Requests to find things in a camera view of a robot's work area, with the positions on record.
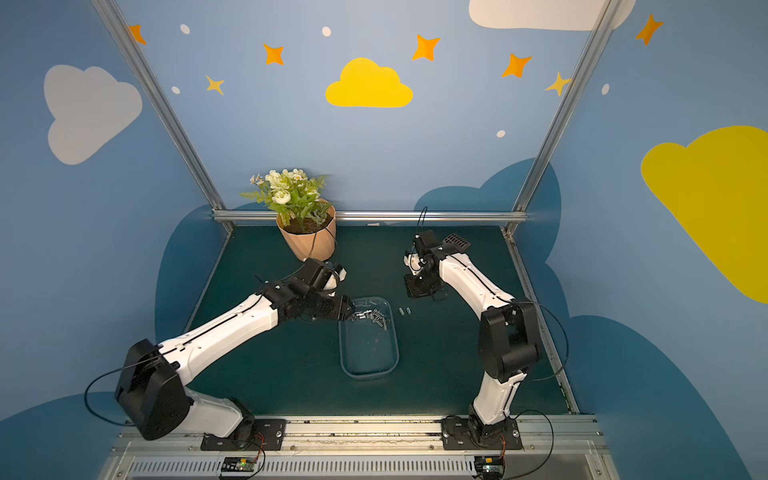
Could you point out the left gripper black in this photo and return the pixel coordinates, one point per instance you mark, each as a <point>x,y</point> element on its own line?
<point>335,306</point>

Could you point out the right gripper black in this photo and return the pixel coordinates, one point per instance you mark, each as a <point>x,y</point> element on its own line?
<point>420,284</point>

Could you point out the clear plastic storage box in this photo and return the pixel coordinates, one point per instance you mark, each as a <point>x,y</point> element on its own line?
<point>368,352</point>

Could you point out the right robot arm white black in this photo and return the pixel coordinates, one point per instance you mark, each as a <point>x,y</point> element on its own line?
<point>508,337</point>

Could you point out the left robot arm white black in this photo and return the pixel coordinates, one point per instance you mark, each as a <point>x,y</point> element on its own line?
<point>153,386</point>

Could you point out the small brown slotted scoop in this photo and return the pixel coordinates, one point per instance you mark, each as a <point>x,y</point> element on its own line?
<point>456,242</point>

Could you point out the pile of chrome sockets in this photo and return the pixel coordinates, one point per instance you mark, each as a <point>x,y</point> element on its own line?
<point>373,316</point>

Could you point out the terracotta flower pot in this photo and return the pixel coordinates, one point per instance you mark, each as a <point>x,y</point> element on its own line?
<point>319,244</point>

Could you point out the green table mat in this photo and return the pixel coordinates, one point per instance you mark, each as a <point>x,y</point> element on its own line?
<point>294,369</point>

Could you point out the aluminium back crossbar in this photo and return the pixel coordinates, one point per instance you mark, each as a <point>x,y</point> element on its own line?
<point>385,216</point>

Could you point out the white flowers green plant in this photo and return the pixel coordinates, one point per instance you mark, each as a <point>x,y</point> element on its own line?
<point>295,197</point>

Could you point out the left controller board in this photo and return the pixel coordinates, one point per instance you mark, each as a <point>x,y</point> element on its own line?
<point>237,467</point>

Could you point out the controller board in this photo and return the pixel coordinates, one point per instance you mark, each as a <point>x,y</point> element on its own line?
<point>237,467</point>
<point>489,468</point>

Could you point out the right controller board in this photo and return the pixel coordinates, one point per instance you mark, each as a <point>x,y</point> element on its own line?
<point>489,468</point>

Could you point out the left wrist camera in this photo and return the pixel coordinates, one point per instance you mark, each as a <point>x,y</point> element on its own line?
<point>321,275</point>

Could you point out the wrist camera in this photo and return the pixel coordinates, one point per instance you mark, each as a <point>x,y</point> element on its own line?
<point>420,252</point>
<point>321,275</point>

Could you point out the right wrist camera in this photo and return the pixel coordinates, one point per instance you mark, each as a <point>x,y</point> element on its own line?
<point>420,252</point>

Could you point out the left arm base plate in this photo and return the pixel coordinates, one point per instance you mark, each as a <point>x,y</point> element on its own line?
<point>252,434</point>

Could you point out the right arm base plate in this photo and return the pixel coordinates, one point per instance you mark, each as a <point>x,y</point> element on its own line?
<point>469,433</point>

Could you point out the aluminium front rail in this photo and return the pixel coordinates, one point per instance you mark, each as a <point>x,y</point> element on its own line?
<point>374,447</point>

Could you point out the left aluminium frame post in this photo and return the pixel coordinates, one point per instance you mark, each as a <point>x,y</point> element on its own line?
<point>114,21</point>

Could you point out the aluminium frame post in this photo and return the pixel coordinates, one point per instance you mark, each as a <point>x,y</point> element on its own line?
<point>114,21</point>
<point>584,68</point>

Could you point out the right aluminium frame post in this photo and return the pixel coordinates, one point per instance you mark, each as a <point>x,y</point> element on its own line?
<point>584,68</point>

